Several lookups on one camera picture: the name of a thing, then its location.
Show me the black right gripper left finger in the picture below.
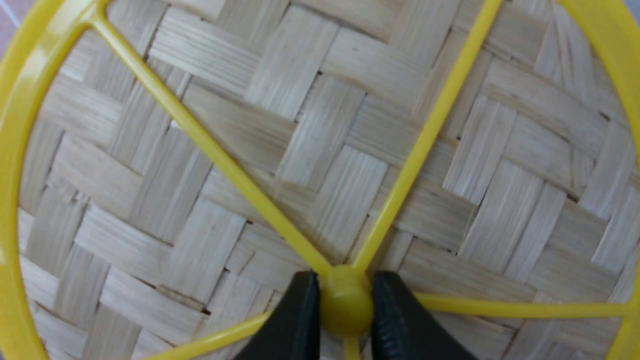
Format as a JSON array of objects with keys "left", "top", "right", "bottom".
[{"left": 235, "top": 271, "right": 321, "bottom": 360}]

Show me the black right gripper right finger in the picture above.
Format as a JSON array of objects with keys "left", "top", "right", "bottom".
[{"left": 370, "top": 271, "right": 475, "bottom": 360}]

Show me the yellow bamboo steamer lid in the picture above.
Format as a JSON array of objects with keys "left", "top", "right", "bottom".
[{"left": 1, "top": 0, "right": 639, "bottom": 360}]

